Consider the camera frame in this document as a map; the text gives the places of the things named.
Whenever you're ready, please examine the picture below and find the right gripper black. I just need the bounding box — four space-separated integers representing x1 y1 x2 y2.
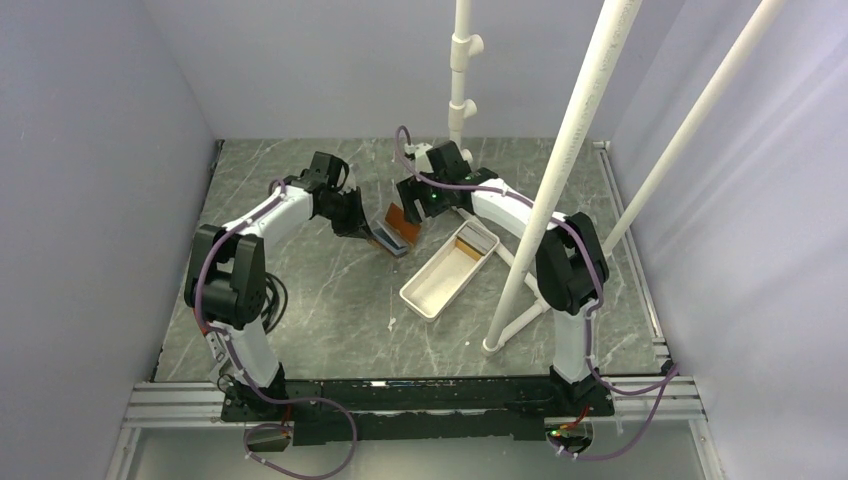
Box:
396 169 450 227

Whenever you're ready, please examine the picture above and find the brown leather card holder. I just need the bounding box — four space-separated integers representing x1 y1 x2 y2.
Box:
369 203 421 258

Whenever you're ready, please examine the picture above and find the gold credit card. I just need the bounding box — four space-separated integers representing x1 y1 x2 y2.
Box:
454 237 486 262

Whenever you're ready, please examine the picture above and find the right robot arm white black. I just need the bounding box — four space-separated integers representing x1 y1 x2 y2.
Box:
394 139 614 417

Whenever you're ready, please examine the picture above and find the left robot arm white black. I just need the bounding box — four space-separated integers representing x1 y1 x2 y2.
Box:
184 152 374 420

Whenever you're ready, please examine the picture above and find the white rectangular plastic tray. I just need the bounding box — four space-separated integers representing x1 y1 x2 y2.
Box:
399 220 500 322

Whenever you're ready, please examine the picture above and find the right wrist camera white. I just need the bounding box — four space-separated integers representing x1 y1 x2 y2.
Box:
402 142 433 173

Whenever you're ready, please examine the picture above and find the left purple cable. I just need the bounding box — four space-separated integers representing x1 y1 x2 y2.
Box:
193 180 359 480

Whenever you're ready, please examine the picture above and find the coiled black cable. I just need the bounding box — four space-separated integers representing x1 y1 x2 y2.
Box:
262 272 289 336

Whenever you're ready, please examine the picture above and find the red handled pliers tool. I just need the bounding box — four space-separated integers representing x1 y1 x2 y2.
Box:
204 331 231 386

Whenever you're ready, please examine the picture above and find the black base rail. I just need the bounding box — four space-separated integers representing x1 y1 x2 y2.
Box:
221 372 615 446

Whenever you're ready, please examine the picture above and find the white PVC pipe frame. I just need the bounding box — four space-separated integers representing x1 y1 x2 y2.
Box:
482 1 784 355

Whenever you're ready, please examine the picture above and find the aluminium frame rail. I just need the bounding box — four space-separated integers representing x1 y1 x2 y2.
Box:
109 142 706 479

